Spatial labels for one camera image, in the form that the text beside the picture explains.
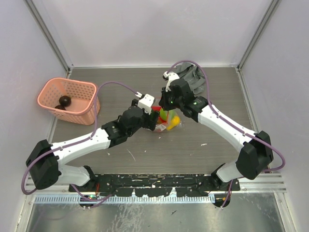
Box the red apple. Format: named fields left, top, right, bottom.
left=152, top=106, right=161, bottom=111

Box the yellow lemon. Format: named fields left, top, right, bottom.
left=167, top=116, right=181, bottom=131

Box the green lime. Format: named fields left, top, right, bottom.
left=159, top=108, right=169, bottom=121

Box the clear zip top bag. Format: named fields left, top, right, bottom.
left=152, top=98, right=182, bottom=132

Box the pink plastic basket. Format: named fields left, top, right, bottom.
left=37, top=77, right=100, bottom=125

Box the dark brown round fruit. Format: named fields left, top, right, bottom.
left=59, top=96, right=71, bottom=107

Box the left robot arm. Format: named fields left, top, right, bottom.
left=26, top=106, right=159, bottom=191

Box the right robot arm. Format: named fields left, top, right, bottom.
left=159, top=79, right=273, bottom=190

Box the grey crumpled cloth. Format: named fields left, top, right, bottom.
left=175, top=62, right=206, bottom=95

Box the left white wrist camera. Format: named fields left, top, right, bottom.
left=135, top=92, right=155, bottom=115

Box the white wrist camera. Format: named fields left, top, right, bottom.
left=163, top=72, right=179, bottom=92
left=135, top=92, right=155, bottom=115

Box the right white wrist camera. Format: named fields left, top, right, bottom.
left=163, top=72, right=179, bottom=92

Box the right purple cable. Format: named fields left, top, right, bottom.
left=166, top=59, right=285, bottom=209

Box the purple cable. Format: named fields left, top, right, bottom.
left=21, top=81, right=143, bottom=209
left=166, top=59, right=285, bottom=209

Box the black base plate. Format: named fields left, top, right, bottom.
left=77, top=174, right=229, bottom=197

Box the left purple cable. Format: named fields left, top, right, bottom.
left=21, top=81, right=143, bottom=209

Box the grey cable duct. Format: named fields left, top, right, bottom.
left=33, top=194, right=215, bottom=204

